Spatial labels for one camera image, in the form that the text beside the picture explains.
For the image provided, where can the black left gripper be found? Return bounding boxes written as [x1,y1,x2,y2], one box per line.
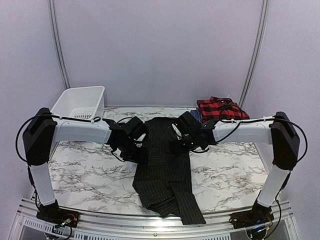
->
[116,137,149,165]

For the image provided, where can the black pinstripe long sleeve shirt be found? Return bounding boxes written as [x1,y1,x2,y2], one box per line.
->
[132,117,206,225]

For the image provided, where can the blue folded shirt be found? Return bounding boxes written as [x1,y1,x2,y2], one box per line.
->
[190,109,203,123]

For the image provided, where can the aluminium front rail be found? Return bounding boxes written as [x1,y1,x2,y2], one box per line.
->
[14,197,295,240]

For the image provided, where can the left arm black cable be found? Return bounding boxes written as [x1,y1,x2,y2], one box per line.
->
[15,113,106,163]

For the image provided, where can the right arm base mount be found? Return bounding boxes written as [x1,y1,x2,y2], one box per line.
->
[229,209,275,229]

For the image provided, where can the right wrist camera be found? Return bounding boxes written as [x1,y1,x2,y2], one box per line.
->
[170,123,183,141]

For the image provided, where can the aluminium wall post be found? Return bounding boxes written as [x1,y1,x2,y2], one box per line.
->
[47,0,71,90]
[239,0,270,108]

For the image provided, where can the right aluminium wall post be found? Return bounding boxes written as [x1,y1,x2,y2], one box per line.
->
[239,0,270,108]

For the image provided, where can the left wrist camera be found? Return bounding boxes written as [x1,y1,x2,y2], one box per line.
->
[135,133,148,144]

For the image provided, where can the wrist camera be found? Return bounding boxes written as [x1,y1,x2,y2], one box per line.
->
[170,123,183,141]
[135,133,148,144]

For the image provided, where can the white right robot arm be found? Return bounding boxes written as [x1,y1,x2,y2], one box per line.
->
[169,111,300,224]

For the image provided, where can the white plastic bin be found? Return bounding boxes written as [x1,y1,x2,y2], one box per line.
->
[50,86,105,120]

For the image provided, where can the red black plaid shirt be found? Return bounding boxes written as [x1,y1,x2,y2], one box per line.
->
[196,96,250,123]

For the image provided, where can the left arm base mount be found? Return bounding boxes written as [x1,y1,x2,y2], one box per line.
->
[36,208,80,228]

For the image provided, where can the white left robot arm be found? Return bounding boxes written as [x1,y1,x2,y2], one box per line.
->
[19,107,149,223]

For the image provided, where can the left aluminium wall post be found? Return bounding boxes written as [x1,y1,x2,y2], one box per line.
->
[47,0,71,90]

